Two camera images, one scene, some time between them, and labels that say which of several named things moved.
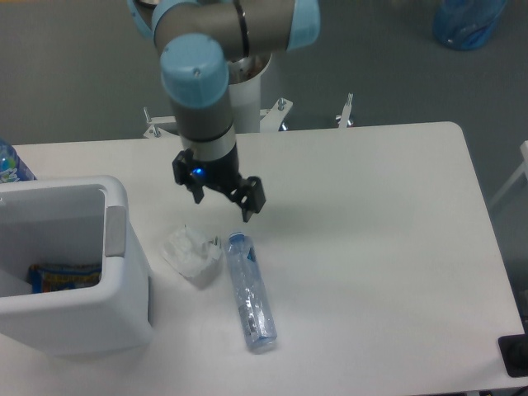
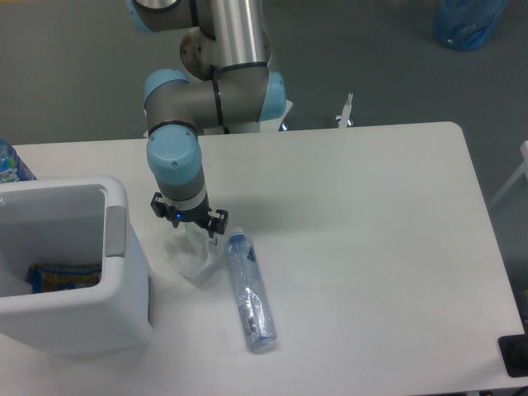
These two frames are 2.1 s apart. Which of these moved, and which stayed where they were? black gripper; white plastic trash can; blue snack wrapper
Moved: black gripper
Stayed: blue snack wrapper; white plastic trash can
